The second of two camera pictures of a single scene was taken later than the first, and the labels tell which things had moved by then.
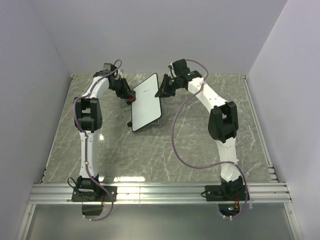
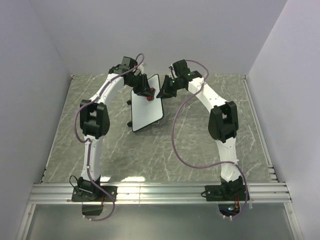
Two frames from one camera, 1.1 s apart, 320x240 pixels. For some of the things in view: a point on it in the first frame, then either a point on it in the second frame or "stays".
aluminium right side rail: [272, 174] stays
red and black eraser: [132, 99] -> [150, 98]
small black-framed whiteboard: [146, 108] stays
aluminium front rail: [259, 193] stays
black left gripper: [128, 93] -> [145, 90]
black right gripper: [163, 92] stays
